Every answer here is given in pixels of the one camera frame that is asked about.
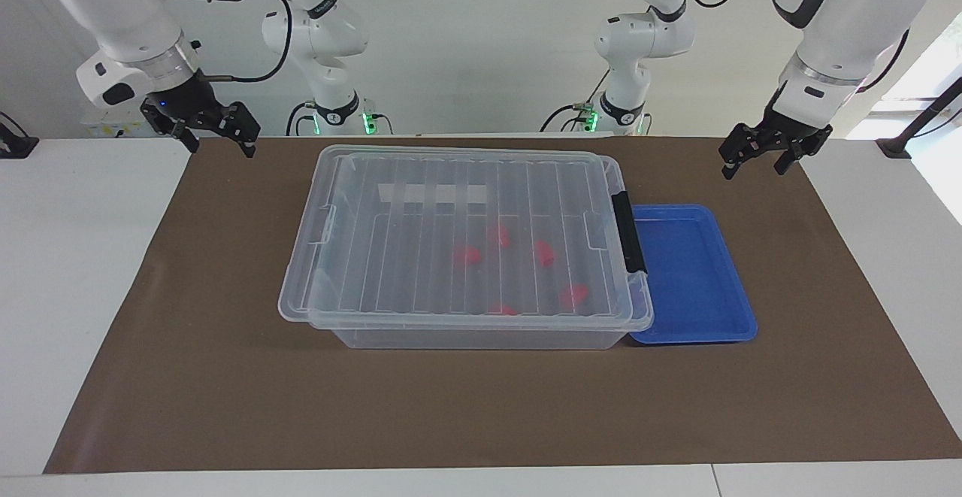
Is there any black right base cable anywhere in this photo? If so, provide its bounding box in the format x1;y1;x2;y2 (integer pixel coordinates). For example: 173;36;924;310
286;101;320;137

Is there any black stand with pole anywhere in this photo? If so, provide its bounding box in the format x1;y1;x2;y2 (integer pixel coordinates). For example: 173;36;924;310
876;76;962;159

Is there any blue plastic tray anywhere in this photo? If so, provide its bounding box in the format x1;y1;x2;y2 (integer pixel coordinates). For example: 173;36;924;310
628;204;758;345

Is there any black box latch handle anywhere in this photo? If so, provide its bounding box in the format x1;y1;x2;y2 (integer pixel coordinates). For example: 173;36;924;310
612;191;648;275

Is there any clear ribbed plastic lid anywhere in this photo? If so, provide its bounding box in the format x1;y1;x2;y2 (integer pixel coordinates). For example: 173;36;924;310
278;144;655;332

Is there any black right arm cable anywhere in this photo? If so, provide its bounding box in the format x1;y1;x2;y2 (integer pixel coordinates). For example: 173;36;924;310
199;0;294;84

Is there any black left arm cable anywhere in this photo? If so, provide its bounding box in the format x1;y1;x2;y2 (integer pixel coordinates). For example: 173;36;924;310
680;0;912;95

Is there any black base cable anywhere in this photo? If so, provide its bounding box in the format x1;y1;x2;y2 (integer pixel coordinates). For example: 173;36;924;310
540;68;613;133
286;101;320;137

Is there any brown table mat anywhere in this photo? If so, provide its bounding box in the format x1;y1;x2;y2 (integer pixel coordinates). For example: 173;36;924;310
43;136;962;475

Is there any clear plastic storage box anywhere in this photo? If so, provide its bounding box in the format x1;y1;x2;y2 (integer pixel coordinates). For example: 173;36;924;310
301;147;653;350

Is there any white device box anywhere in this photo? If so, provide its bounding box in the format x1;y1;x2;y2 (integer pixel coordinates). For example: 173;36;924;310
79;110;151;139

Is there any black clamp mount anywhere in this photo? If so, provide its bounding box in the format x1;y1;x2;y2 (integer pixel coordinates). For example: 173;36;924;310
0;112;40;159

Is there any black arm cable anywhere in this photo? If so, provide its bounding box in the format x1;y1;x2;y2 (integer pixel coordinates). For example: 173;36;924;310
199;0;294;84
680;0;912;95

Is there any black left base cable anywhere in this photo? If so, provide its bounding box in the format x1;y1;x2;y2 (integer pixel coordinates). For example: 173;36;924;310
540;68;613;133

